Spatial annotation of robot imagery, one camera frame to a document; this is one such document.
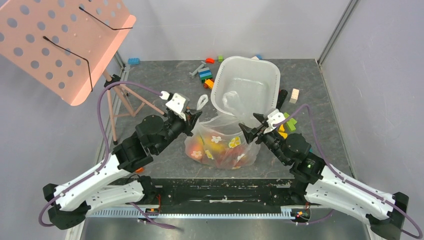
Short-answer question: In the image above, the stacked coloured brick pile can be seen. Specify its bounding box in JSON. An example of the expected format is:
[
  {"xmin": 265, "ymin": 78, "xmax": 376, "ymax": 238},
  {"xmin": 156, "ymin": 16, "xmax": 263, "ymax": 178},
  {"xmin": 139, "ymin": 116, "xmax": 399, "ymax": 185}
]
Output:
[{"xmin": 198, "ymin": 67, "xmax": 214, "ymax": 89}]

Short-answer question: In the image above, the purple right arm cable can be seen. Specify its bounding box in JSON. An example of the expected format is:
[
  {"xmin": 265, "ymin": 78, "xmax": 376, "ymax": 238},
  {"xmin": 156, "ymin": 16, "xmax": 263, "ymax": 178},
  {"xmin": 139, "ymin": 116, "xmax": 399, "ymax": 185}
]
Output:
[{"xmin": 276, "ymin": 103, "xmax": 423, "ymax": 239}]

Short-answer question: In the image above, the black microphone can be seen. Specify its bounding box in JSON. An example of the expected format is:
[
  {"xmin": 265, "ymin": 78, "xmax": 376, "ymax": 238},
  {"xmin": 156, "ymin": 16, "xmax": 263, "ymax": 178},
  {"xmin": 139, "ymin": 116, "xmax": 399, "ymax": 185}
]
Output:
[{"xmin": 276, "ymin": 89, "xmax": 288, "ymax": 110}]

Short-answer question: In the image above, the pink music stand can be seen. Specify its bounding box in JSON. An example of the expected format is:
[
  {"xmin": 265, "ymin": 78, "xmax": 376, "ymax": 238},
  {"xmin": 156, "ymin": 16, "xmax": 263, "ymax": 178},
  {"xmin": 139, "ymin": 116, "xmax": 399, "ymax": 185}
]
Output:
[{"xmin": 0, "ymin": 0, "xmax": 169, "ymax": 146}]

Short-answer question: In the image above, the aluminium frame post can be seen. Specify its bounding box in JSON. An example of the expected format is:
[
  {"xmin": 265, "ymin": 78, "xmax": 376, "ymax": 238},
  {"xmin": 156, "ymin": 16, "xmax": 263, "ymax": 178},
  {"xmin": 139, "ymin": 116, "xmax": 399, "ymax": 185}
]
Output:
[{"xmin": 316, "ymin": 0, "xmax": 360, "ymax": 68}]

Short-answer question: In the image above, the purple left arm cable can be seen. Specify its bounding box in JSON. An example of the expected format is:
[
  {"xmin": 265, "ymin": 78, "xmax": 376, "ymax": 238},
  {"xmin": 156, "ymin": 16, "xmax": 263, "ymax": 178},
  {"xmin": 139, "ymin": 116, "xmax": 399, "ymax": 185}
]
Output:
[{"xmin": 38, "ymin": 81, "xmax": 176, "ymax": 230}]

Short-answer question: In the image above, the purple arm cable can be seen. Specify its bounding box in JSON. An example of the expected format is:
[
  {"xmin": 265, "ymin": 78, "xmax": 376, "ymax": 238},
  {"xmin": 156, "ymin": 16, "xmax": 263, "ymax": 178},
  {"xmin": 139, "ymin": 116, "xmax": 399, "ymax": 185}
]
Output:
[
  {"xmin": 276, "ymin": 103, "xmax": 423, "ymax": 239},
  {"xmin": 38, "ymin": 81, "xmax": 176, "ymax": 230}
]

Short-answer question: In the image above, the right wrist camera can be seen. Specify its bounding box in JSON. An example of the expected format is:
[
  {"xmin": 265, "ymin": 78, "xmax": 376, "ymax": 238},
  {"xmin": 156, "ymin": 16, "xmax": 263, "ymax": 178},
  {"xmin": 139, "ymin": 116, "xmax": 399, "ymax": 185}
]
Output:
[{"xmin": 264, "ymin": 108, "xmax": 286, "ymax": 134}]

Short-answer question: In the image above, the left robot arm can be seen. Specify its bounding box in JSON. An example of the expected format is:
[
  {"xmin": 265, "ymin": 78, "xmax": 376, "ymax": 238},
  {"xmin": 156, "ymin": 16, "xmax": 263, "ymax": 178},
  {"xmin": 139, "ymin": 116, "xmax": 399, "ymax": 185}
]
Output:
[{"xmin": 43, "ymin": 108, "xmax": 203, "ymax": 230}]

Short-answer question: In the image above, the red curved block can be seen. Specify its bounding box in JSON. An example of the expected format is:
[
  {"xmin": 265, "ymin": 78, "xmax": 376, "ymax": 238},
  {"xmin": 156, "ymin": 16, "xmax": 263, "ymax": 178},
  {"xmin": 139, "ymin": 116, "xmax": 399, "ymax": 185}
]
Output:
[{"xmin": 205, "ymin": 58, "xmax": 215, "ymax": 64}]

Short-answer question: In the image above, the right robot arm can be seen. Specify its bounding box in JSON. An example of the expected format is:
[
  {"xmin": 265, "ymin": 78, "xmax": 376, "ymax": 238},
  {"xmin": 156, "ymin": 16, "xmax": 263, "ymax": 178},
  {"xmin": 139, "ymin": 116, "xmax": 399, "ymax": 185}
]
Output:
[{"xmin": 239, "ymin": 113, "xmax": 409, "ymax": 240}]

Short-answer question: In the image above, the white plastic basin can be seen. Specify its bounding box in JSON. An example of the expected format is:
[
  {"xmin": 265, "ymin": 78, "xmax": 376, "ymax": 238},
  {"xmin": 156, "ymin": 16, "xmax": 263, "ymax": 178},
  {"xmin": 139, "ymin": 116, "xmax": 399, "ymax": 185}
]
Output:
[{"xmin": 210, "ymin": 56, "xmax": 281, "ymax": 117}]

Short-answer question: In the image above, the blue lego brick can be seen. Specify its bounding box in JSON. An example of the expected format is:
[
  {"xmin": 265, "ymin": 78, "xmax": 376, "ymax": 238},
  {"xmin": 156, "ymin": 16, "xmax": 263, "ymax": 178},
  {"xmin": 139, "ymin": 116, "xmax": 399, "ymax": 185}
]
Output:
[{"xmin": 127, "ymin": 57, "xmax": 140, "ymax": 65}]

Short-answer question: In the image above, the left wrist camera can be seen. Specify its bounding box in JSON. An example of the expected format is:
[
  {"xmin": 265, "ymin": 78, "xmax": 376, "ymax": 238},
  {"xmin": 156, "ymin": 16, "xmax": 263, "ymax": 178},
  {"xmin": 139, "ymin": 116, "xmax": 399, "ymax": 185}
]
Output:
[{"xmin": 165, "ymin": 92, "xmax": 190, "ymax": 121}]

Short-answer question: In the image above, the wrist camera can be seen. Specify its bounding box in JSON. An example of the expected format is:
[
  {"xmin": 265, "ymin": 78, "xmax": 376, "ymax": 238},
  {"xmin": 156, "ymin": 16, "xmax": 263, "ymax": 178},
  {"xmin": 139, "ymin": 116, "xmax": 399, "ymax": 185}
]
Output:
[
  {"xmin": 165, "ymin": 92, "xmax": 190, "ymax": 121},
  {"xmin": 264, "ymin": 108, "xmax": 286, "ymax": 134}
]

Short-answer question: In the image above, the grey toy wrench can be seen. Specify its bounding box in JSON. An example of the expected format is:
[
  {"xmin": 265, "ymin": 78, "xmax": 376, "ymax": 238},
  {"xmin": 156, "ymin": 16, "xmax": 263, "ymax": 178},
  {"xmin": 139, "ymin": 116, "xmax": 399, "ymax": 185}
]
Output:
[{"xmin": 189, "ymin": 61, "xmax": 206, "ymax": 78}]

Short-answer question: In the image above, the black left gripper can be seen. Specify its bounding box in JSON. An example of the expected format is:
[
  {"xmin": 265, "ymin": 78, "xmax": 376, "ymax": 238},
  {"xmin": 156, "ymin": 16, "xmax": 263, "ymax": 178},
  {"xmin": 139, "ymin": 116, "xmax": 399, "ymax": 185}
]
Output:
[{"xmin": 154, "ymin": 108, "xmax": 203, "ymax": 154}]

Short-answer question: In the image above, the translucent plastic bag with fruits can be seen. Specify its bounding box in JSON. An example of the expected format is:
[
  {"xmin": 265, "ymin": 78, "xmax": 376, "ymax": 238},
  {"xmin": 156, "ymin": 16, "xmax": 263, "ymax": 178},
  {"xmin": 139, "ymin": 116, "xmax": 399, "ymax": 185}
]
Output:
[{"xmin": 184, "ymin": 91, "xmax": 261, "ymax": 170}]

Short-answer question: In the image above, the beige wooden block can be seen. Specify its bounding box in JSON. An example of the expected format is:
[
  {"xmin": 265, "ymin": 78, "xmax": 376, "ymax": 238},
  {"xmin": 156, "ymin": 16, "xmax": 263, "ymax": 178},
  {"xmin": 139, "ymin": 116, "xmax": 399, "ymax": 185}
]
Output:
[{"xmin": 289, "ymin": 88, "xmax": 300, "ymax": 104}]

